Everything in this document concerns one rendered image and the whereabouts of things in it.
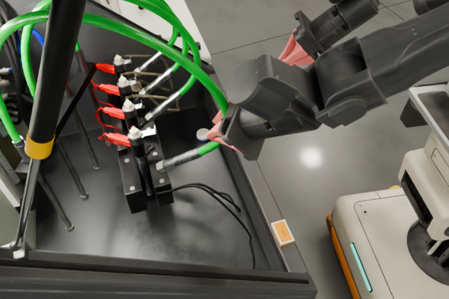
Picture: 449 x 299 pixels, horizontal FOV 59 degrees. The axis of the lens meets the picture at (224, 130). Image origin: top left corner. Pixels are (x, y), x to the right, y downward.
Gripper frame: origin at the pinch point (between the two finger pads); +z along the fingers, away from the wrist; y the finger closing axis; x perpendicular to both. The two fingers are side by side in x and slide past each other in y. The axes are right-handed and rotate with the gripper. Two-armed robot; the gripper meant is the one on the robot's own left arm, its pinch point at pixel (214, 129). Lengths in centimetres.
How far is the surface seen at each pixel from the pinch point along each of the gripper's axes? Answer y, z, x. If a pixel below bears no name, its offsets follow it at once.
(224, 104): -0.7, -6.4, -4.1
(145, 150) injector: 1.0, 23.2, 0.6
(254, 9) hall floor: -198, 158, 83
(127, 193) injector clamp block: 9.3, 28.2, 3.5
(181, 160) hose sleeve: 4.6, 7.9, 1.0
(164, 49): -0.6, -7.3, -16.4
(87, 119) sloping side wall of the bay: -11, 60, -4
